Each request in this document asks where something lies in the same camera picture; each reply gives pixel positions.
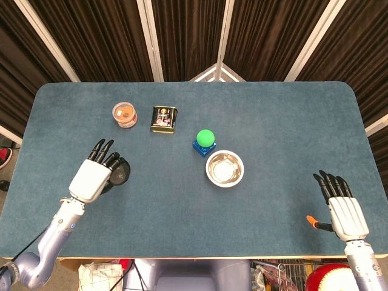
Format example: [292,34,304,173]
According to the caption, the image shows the brown cardboard box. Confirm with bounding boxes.
[59,258,92,275]

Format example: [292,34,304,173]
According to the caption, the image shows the red black shoe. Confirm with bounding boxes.
[0,147,13,170]

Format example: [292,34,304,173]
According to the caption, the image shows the metal wire basket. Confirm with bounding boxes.
[250,259,354,291]

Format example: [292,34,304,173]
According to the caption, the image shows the white triangular frame base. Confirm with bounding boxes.
[189,62,245,82]

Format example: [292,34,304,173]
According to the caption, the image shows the stainless steel bowl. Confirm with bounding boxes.
[206,149,245,189]

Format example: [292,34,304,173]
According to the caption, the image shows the crumpled clear plastic bag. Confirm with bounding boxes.
[251,265,284,291]

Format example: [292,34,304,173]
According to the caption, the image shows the blue felt table mat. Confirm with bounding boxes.
[0,81,388,259]

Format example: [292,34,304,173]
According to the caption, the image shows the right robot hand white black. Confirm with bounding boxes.
[306,169,370,243]

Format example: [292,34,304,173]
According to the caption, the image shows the black cable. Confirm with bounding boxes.
[113,259,136,291]

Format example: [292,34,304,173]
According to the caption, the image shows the black round cap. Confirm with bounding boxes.
[109,156,132,186]

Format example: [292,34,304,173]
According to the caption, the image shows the round can orange lid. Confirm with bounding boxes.
[112,102,138,129]

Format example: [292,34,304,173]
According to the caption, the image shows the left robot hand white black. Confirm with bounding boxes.
[68,138,122,204]

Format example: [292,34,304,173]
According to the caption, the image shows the green ball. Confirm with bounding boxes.
[196,129,216,149]

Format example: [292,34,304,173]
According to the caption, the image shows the white frame post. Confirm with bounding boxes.
[136,0,165,82]
[284,0,343,82]
[215,0,235,82]
[14,0,81,82]

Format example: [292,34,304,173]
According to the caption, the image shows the white checked cloth bag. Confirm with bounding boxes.
[78,263,124,291]

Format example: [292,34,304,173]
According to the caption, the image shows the lavender robot torso base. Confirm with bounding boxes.
[125,258,252,291]

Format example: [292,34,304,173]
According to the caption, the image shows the blue building block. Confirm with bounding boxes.
[192,139,218,158]

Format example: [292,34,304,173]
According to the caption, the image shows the red white round helmet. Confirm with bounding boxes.
[304,263,363,291]

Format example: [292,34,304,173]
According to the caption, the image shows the black gold rectangular tin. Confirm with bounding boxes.
[150,105,178,135]

